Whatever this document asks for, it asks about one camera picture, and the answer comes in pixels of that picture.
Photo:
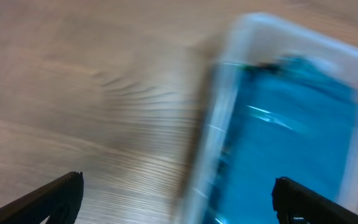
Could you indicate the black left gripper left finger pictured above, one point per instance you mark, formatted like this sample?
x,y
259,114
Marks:
x,y
56,202

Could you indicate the clear plastic storage bin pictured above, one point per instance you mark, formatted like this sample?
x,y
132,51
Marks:
x,y
263,39

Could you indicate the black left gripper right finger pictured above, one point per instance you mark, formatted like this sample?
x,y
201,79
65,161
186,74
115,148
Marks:
x,y
295,203

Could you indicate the blue jeans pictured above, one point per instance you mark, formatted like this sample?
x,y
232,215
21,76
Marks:
x,y
289,120

